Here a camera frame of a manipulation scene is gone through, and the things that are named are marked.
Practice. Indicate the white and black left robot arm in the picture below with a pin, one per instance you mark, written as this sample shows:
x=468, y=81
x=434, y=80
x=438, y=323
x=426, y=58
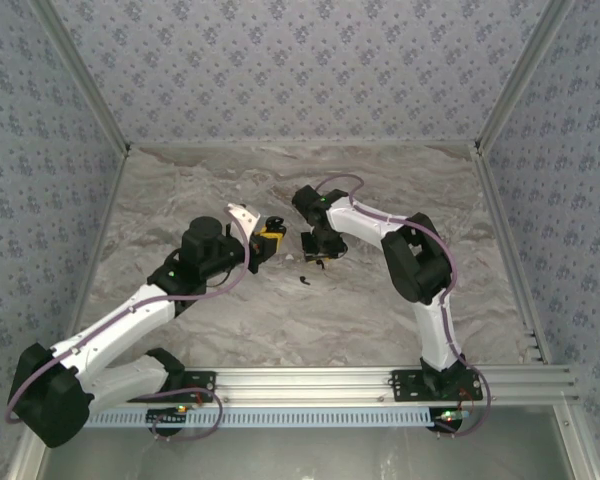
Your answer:
x=120, y=320

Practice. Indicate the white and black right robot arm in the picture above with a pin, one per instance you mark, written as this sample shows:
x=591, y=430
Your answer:
x=360, y=220

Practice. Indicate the black controller board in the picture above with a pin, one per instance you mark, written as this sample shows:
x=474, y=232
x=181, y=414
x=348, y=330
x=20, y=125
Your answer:
x=160, y=415
x=447, y=422

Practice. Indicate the grey metal panel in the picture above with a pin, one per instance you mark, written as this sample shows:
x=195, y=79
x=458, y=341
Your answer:
x=305, y=455

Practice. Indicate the aluminium side rail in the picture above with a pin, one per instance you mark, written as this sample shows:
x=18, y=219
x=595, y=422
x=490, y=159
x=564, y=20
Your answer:
x=498, y=210
x=109, y=210

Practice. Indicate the aluminium mounting rail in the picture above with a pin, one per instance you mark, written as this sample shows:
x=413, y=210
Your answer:
x=305, y=382

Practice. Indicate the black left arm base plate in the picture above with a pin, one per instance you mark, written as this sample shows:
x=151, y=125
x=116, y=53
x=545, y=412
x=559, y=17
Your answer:
x=202, y=381

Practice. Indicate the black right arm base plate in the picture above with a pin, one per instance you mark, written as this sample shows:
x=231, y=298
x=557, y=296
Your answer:
x=405, y=390

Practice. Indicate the aluminium frame post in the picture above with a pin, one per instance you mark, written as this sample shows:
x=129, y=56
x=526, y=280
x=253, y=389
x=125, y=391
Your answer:
x=519, y=75
x=86, y=75

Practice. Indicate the aluminium frame leg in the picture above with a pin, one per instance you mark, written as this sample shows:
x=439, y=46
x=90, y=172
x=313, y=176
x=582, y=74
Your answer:
x=30, y=465
x=582, y=462

